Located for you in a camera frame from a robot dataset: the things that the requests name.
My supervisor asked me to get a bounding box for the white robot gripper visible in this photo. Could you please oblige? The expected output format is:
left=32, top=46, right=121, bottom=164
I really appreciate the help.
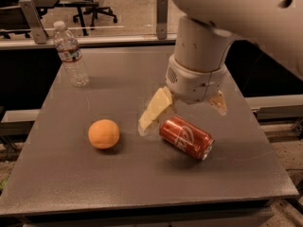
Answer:
left=138, top=56, right=227, bottom=136

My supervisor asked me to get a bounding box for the red coke can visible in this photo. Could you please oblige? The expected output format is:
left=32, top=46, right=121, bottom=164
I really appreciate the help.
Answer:
left=159, top=115, right=214, bottom=161

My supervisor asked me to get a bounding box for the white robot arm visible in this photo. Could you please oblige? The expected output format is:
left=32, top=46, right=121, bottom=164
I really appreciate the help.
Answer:
left=138, top=0, right=303, bottom=135

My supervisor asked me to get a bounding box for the orange fruit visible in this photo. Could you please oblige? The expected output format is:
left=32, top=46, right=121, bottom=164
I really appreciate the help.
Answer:
left=88, top=119, right=120, bottom=149

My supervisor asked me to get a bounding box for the clear plastic water bottle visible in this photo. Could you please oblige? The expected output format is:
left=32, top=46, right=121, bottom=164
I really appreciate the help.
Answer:
left=53, top=21, right=89, bottom=87

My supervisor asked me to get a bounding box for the black office chair left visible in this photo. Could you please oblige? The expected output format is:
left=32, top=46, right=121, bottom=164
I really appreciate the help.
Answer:
left=73, top=0, right=117, bottom=27

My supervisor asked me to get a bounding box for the dark desk in background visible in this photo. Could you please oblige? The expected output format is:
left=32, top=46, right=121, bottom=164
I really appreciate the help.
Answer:
left=0, top=0, right=122, bottom=40

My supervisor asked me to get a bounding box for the middle metal rail bracket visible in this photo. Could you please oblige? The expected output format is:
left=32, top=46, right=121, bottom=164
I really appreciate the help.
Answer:
left=156, top=0, right=169, bottom=40

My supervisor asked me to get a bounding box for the metal rail bracket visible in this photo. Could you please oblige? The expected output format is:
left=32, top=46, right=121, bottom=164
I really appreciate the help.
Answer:
left=156, top=0, right=169, bottom=40
left=19, top=0, right=47, bottom=44

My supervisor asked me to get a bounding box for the horizontal metal rail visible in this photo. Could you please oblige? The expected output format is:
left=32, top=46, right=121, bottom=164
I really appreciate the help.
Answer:
left=0, top=33, right=177, bottom=50

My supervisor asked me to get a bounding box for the left metal rail bracket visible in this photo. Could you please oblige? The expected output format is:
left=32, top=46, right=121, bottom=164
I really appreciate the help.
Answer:
left=19, top=0, right=47, bottom=44

